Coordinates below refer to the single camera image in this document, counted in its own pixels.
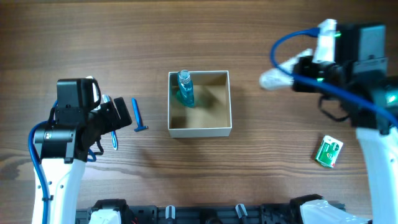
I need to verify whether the white lotion tube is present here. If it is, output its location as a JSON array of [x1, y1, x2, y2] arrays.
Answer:
[[259, 49, 313, 91]]

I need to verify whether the blue disposable razor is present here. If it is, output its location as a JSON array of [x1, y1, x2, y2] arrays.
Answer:
[[131, 98, 148, 132]]

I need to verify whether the green soap box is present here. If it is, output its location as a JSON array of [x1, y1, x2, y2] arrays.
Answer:
[[315, 135, 343, 168]]

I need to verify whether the blue and white toothbrush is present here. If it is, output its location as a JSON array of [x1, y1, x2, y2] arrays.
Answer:
[[102, 94, 119, 151]]

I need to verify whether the white cardboard box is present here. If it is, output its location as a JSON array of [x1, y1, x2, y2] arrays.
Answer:
[[167, 70, 233, 138]]

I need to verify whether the blue mouthwash bottle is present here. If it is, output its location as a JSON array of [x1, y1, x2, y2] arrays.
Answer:
[[178, 70, 195, 107]]

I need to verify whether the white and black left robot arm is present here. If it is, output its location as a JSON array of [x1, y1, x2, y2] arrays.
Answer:
[[27, 77, 132, 223]]

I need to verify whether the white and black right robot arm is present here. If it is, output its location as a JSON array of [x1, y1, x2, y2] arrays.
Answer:
[[289, 23, 397, 223]]

